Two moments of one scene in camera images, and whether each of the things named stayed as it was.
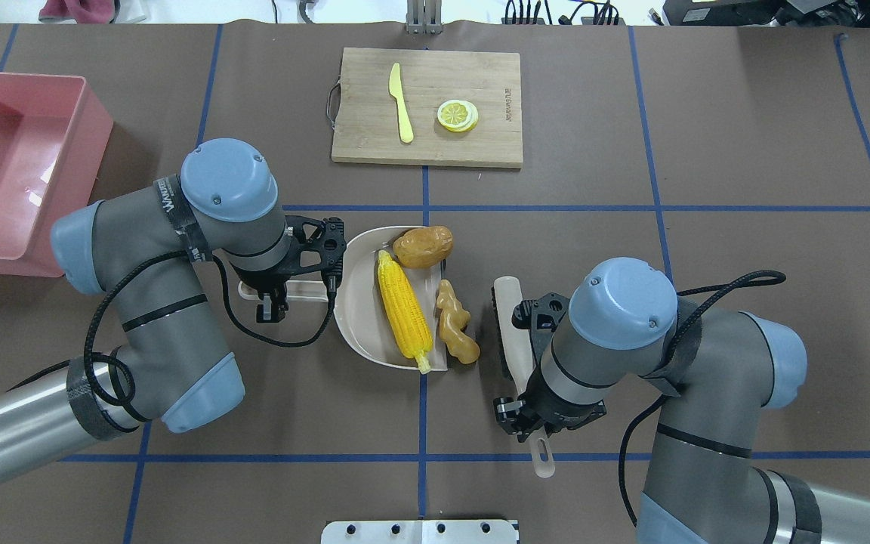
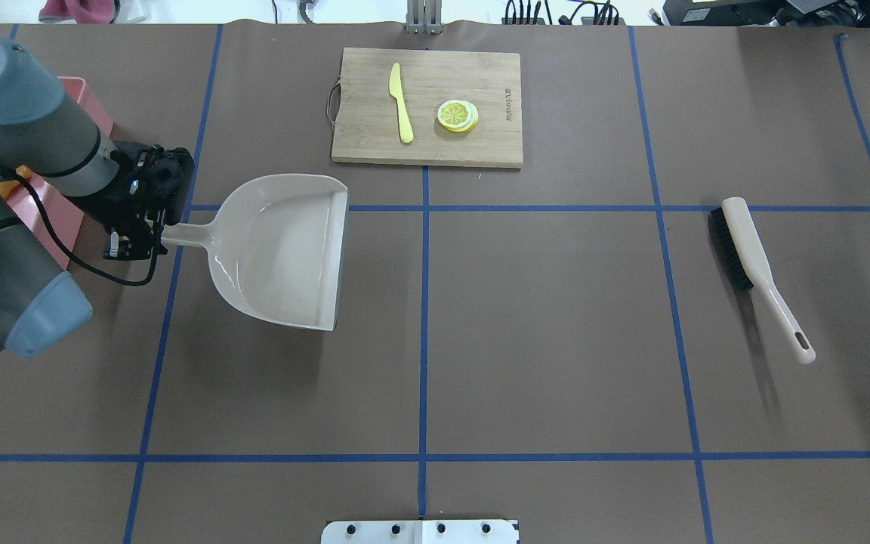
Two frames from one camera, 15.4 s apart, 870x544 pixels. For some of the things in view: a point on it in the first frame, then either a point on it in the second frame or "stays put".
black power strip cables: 605,13 stays put
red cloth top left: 82,11 stays put
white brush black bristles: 513,350 -> 748,260
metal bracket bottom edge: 421,532 stays put
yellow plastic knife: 396,90 stays put
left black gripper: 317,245 -> 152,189
